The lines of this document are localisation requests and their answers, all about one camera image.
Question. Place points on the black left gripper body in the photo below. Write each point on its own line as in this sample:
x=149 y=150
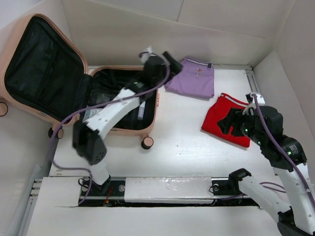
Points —
x=159 y=80

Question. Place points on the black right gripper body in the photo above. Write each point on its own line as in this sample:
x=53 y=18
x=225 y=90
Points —
x=249 y=130

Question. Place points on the purple shorts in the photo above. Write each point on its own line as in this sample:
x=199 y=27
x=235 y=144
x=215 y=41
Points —
x=195 y=80

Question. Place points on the white cotton pads pack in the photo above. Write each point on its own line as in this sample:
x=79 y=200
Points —
x=90 y=113

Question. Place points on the pink hard-shell suitcase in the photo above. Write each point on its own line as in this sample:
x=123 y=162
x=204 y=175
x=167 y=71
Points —
x=44 y=74

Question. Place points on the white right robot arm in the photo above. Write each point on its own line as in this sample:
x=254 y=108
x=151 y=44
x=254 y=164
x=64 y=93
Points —
x=264 y=126

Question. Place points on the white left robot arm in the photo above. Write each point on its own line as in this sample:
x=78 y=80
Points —
x=88 y=136

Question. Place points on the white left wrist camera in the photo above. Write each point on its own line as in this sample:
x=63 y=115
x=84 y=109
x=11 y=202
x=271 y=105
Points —
x=144 y=55

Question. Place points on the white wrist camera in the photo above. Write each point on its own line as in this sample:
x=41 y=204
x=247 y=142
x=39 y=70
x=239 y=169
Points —
x=255 y=99
x=144 y=55

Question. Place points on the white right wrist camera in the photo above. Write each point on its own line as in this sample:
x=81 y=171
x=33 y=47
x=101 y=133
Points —
x=255 y=99

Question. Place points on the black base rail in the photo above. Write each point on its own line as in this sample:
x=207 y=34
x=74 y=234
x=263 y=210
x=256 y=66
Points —
x=199 y=191

